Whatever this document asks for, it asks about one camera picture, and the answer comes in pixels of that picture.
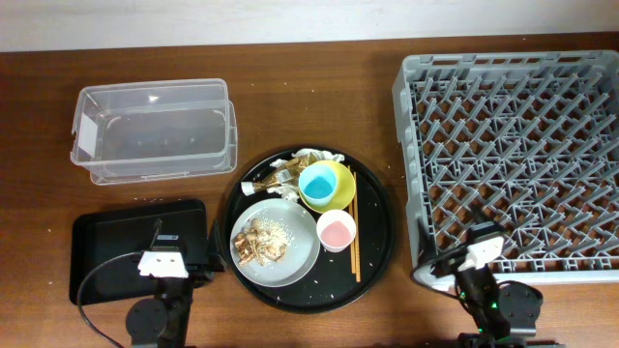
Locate pink cup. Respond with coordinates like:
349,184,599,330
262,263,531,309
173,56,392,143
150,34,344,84
316,210,357,253

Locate yellow bowl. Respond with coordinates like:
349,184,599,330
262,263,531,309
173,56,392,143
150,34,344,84
301,160,356,214

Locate blue cup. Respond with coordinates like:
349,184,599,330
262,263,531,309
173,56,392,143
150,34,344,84
299,163,338,207

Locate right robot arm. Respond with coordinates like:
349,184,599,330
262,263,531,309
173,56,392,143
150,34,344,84
431,221,544,348

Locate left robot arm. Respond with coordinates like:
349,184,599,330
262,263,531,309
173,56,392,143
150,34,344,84
126,219,226,348

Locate grey dishwasher rack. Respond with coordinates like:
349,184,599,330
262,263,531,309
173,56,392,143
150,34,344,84
392,50,618,290

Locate black rectangular tray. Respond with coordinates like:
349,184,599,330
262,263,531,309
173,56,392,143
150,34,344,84
69,199,207,305

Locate food scraps with rice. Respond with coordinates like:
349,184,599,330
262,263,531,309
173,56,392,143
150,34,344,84
232,218,293,266

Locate clear plastic storage bin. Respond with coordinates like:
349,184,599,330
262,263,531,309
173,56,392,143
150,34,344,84
70,78,238,186

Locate grey plate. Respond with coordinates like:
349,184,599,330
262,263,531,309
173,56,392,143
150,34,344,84
229,198,320,287

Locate crumpled white napkin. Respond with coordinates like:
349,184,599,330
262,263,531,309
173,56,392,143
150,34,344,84
240,148,345,202

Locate round black serving tray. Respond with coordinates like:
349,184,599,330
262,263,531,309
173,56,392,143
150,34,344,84
221,155,398,314

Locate gold foil wrapper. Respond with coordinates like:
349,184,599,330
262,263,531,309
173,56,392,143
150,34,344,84
247,154,317,193

